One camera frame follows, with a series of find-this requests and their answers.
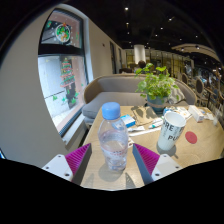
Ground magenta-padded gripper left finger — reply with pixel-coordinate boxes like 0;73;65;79
41;142;93;186

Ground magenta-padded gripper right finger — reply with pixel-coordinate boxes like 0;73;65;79
131;142;183;186

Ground clear blue-capped water bottle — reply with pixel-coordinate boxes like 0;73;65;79
97;101;130;173

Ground flat round red coaster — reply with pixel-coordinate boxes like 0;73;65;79
184;130;198;145

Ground white and orange box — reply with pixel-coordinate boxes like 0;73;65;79
188;104;205;123

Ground grey white chevron cushion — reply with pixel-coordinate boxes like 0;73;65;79
168;84;186;105

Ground green potted plant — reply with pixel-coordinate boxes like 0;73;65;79
134;62;180;113

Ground window with festive decals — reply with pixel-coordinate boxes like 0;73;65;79
37;8;89;138

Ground grey curved sofa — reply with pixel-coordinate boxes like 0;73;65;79
81;73;198;126

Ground group of dining chairs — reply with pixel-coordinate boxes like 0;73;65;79
179;69;224;108

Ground person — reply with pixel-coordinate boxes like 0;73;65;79
134;59;148;73

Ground group of ceiling lights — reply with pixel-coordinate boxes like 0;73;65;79
123;4;201;51

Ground white mug with black handle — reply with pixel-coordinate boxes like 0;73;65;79
156;111;188;152

